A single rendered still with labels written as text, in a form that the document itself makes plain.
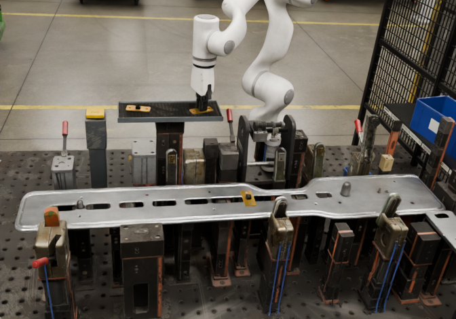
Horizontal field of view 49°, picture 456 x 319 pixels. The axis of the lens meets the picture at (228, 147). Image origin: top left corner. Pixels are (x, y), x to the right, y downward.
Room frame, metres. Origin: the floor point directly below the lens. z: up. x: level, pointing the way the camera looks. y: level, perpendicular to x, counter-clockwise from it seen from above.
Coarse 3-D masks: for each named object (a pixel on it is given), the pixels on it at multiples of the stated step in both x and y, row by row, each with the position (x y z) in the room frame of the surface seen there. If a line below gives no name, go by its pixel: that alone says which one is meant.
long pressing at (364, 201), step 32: (32, 192) 1.26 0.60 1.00; (64, 192) 1.28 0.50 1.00; (96, 192) 1.29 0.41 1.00; (128, 192) 1.31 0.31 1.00; (160, 192) 1.32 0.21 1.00; (192, 192) 1.34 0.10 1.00; (224, 192) 1.36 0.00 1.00; (256, 192) 1.37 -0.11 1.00; (288, 192) 1.39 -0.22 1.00; (320, 192) 1.41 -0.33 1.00; (352, 192) 1.42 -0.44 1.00; (384, 192) 1.44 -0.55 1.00; (416, 192) 1.46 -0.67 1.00; (32, 224) 1.11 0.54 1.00; (96, 224) 1.14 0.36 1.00
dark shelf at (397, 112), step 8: (384, 104) 2.14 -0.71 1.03; (392, 104) 2.14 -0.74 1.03; (400, 104) 2.15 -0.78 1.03; (408, 104) 2.16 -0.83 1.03; (392, 112) 2.06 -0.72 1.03; (400, 112) 2.06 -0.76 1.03; (408, 112) 2.07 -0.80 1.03; (408, 120) 1.98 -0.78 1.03; (408, 128) 1.91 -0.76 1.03; (416, 136) 1.84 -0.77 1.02; (424, 144) 1.78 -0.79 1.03; (432, 144) 1.78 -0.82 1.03; (448, 160) 1.65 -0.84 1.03; (448, 168) 1.61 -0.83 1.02
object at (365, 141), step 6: (366, 120) 1.59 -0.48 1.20; (372, 120) 1.58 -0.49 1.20; (378, 120) 1.56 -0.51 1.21; (366, 126) 1.58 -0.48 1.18; (372, 126) 1.59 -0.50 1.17; (366, 132) 1.58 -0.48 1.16; (372, 132) 1.59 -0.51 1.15; (366, 138) 1.57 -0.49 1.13; (372, 138) 1.58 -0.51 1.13; (366, 144) 1.58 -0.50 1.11; (372, 144) 1.58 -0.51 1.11; (372, 150) 1.57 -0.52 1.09
